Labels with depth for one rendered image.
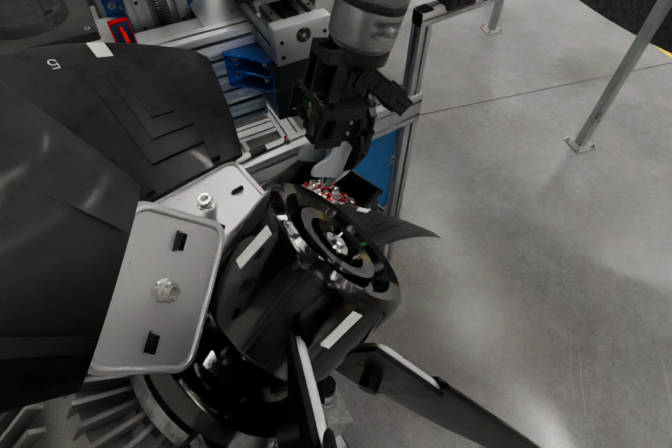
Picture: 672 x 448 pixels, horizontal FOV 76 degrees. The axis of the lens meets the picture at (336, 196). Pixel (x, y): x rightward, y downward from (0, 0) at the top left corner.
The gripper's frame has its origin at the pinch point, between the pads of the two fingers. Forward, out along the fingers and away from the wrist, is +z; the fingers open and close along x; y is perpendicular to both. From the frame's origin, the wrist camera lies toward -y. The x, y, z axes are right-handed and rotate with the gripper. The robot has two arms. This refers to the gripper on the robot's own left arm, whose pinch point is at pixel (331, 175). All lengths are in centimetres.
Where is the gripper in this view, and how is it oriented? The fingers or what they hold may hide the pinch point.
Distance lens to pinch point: 61.7
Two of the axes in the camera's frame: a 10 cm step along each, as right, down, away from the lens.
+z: -2.5, 7.3, 6.4
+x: 5.3, 6.6, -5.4
